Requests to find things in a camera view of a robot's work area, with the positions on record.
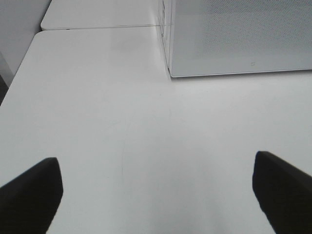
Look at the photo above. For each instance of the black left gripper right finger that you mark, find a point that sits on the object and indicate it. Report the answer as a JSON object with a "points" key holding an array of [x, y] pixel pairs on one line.
{"points": [[284, 194]]}

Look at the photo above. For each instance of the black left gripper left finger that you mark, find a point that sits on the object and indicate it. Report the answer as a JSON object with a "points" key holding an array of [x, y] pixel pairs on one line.
{"points": [[29, 202]]}

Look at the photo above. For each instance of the white adjacent table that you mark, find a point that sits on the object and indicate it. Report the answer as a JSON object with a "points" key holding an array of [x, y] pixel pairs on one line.
{"points": [[93, 14]]}

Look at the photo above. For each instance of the white partition panel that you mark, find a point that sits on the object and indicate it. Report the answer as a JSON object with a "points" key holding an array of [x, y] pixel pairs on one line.
{"points": [[19, 22]]}

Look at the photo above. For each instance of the white microwave door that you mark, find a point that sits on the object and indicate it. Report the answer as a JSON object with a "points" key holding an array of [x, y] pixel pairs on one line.
{"points": [[216, 37]]}

